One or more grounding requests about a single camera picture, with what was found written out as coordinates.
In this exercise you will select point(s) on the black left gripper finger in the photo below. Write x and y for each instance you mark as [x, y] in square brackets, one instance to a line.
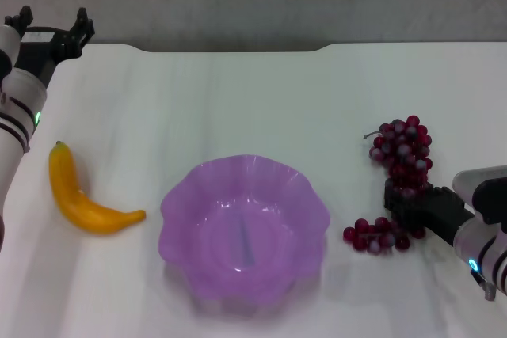
[20, 21]
[81, 33]

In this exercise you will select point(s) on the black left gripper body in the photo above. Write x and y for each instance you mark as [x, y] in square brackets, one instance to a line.
[37, 53]

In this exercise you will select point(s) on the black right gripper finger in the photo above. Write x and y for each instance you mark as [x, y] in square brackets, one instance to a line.
[445, 194]
[400, 205]

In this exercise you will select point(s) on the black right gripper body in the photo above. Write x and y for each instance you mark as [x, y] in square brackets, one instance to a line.
[443, 217]

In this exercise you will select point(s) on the dark red grape bunch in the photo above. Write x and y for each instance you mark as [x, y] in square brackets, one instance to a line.
[404, 156]

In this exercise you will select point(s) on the yellow banana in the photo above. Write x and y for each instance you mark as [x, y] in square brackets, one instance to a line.
[75, 199]

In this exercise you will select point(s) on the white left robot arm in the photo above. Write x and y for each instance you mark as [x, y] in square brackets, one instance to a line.
[17, 116]

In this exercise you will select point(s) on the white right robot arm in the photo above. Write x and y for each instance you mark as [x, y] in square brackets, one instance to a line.
[483, 227]

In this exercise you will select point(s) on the purple wavy plastic bowl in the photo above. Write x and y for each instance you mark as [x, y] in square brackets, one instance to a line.
[243, 231]

